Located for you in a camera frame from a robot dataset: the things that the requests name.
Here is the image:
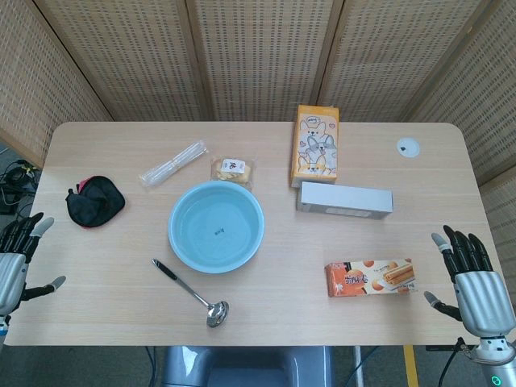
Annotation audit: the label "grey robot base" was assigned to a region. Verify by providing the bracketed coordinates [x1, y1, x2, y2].
[160, 345, 335, 387]

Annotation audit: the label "clear plastic straw bundle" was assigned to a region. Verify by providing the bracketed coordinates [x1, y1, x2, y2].
[139, 139, 210, 188]

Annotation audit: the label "metal ladle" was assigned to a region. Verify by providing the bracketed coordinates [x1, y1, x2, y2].
[152, 258, 230, 328]

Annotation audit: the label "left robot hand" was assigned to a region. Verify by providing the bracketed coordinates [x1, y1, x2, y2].
[0, 212, 67, 316]

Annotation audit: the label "woven folding screen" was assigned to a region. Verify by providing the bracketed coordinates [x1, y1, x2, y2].
[0, 0, 516, 259]

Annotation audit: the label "black and pink cloth pouch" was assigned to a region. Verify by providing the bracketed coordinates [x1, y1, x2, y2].
[65, 175, 126, 231]

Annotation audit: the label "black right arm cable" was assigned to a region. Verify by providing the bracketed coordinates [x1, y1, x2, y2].
[437, 337, 471, 387]

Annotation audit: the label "grey power strip box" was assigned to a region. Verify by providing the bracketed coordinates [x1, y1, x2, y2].
[296, 181, 394, 222]

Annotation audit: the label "packaged yellow snack bag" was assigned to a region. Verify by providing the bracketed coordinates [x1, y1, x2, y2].
[210, 155, 258, 192]

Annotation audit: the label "black cables on floor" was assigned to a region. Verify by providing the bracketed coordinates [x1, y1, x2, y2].
[0, 159, 41, 217]

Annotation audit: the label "orange egg roll box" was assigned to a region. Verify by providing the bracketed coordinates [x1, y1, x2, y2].
[324, 258, 418, 298]

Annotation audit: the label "light blue plastic bowl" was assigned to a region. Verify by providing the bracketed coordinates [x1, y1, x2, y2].
[168, 180, 266, 275]

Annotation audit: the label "white table cable grommet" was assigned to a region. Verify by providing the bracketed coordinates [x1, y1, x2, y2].
[395, 137, 421, 158]

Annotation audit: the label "orange corgi tissue pack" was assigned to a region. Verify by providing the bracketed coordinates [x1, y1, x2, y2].
[289, 104, 340, 189]

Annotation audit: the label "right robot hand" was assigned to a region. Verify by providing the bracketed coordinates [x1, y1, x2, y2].
[423, 224, 516, 335]

